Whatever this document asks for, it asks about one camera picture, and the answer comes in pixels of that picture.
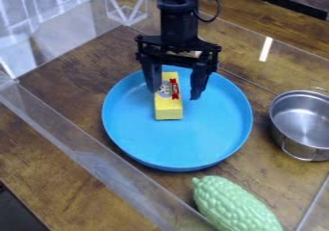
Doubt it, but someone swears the blue round plastic tray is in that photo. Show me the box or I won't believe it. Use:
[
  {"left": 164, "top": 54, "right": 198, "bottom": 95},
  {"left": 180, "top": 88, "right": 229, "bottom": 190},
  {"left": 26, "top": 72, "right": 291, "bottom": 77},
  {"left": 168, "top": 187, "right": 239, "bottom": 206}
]
[{"left": 101, "top": 64, "right": 255, "bottom": 173}]

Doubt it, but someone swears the silver steel pot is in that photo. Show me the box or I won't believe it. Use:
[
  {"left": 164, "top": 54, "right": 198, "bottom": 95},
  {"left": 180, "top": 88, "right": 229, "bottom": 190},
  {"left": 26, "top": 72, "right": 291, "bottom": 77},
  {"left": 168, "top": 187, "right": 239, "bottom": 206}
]
[{"left": 269, "top": 89, "right": 329, "bottom": 162}]

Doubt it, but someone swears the clear acrylic barrier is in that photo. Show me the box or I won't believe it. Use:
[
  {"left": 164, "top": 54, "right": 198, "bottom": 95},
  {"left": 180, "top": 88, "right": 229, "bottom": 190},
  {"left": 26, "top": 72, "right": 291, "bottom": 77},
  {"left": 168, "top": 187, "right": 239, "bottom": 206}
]
[{"left": 0, "top": 0, "right": 329, "bottom": 231}]

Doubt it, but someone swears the black cable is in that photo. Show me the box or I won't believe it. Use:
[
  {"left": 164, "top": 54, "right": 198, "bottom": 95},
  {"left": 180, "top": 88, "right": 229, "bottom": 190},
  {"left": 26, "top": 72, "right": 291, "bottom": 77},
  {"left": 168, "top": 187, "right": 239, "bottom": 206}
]
[{"left": 192, "top": 0, "right": 222, "bottom": 23}]

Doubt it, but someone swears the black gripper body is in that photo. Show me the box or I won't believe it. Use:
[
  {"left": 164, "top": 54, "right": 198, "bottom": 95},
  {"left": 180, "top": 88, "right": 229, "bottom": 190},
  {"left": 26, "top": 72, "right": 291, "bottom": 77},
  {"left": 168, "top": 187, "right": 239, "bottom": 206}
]
[{"left": 136, "top": 35, "right": 221, "bottom": 71}]

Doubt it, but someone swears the green bitter gourd toy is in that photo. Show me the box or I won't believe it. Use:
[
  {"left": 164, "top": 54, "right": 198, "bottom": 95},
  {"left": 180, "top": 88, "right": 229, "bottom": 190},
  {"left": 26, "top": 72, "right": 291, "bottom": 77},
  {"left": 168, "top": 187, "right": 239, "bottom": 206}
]
[{"left": 192, "top": 176, "right": 283, "bottom": 231}]

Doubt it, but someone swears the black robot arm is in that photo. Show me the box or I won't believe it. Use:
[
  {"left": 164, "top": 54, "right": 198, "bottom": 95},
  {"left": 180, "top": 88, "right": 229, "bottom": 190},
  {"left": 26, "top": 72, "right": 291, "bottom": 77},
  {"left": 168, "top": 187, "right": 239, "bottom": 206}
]
[{"left": 136, "top": 0, "right": 221, "bottom": 100}]

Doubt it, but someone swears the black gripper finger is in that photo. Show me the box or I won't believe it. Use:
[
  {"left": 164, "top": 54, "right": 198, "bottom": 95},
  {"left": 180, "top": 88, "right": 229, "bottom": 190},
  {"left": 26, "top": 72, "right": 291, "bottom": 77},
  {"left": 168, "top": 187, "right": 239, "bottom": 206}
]
[
  {"left": 190, "top": 63, "right": 213, "bottom": 100},
  {"left": 142, "top": 56, "right": 162, "bottom": 92}
]

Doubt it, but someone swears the yellow butter block toy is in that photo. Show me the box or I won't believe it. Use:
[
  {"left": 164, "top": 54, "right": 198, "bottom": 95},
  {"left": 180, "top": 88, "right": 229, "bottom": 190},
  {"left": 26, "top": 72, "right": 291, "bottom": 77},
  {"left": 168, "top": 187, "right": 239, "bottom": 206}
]
[{"left": 154, "top": 71, "right": 182, "bottom": 120}]

